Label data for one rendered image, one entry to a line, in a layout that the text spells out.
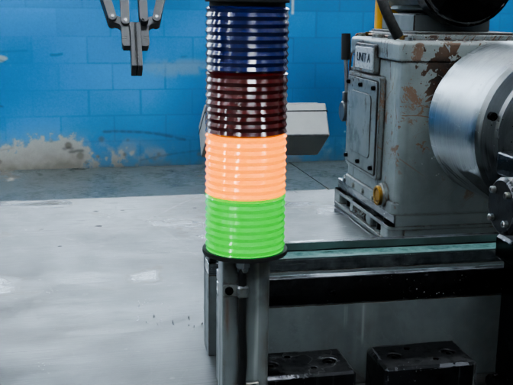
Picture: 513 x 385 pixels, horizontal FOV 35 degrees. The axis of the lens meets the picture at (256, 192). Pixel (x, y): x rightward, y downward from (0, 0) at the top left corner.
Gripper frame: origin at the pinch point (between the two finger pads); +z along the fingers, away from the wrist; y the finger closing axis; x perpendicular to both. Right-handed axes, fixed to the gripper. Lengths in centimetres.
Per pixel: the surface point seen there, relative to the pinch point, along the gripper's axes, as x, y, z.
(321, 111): -3.4, 24.6, 11.6
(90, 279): 23.1, -7.3, 26.9
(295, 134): -3.4, 20.6, 14.9
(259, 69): -53, 5, 32
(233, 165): -49, 3, 38
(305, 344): -14.6, 15.8, 45.1
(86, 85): 465, -8, -239
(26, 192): 430, -49, -141
